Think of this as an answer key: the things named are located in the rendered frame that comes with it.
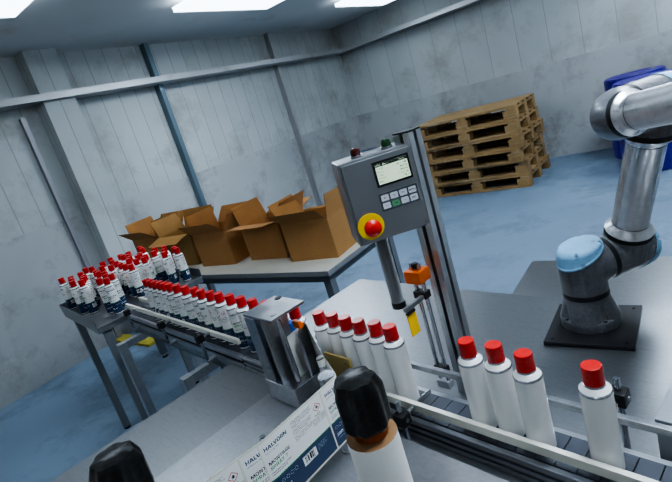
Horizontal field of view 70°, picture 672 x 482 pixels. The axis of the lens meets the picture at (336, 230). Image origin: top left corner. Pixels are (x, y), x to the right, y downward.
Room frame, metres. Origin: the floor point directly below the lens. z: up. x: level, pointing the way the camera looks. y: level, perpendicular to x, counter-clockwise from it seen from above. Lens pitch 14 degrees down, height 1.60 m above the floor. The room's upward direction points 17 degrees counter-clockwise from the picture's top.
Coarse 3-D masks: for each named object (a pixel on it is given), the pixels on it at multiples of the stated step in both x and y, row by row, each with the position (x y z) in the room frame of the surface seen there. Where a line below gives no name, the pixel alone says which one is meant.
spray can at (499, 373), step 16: (496, 352) 0.81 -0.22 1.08; (496, 368) 0.81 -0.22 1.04; (512, 368) 0.82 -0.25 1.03; (496, 384) 0.80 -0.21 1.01; (512, 384) 0.80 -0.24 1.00; (496, 400) 0.81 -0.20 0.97; (512, 400) 0.80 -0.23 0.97; (496, 416) 0.82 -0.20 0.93; (512, 416) 0.80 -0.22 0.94; (512, 432) 0.80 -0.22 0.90
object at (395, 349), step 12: (384, 324) 1.04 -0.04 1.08; (384, 336) 1.02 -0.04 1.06; (396, 336) 1.01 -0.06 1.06; (384, 348) 1.02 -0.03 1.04; (396, 348) 1.00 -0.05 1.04; (396, 360) 1.00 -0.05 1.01; (408, 360) 1.01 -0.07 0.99; (396, 372) 1.00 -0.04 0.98; (408, 372) 1.00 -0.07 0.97; (396, 384) 1.01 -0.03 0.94; (408, 384) 1.00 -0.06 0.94; (408, 396) 1.00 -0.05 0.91
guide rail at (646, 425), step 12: (432, 372) 1.00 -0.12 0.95; (444, 372) 0.97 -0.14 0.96; (456, 372) 0.96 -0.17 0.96; (552, 396) 0.79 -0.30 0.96; (564, 408) 0.76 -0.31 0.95; (576, 408) 0.75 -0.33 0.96; (624, 420) 0.69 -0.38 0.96; (636, 420) 0.68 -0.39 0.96; (648, 420) 0.67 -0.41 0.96; (660, 432) 0.65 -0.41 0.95
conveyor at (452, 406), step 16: (432, 400) 1.00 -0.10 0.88; (448, 400) 0.98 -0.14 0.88; (416, 416) 0.96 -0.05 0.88; (464, 416) 0.91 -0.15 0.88; (464, 432) 0.87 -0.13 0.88; (512, 448) 0.79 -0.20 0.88; (560, 448) 0.75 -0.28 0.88; (576, 448) 0.74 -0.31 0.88; (560, 464) 0.72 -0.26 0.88; (640, 464) 0.67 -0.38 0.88; (656, 464) 0.66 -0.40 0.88; (592, 480) 0.67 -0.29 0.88; (608, 480) 0.66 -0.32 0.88
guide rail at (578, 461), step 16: (400, 400) 0.99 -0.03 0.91; (432, 416) 0.92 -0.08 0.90; (448, 416) 0.88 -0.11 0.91; (480, 432) 0.83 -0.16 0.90; (496, 432) 0.80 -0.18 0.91; (528, 448) 0.75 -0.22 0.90; (544, 448) 0.73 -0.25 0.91; (576, 464) 0.68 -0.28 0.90; (592, 464) 0.66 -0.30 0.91; (624, 480) 0.63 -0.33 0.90; (640, 480) 0.61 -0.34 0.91; (656, 480) 0.60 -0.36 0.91
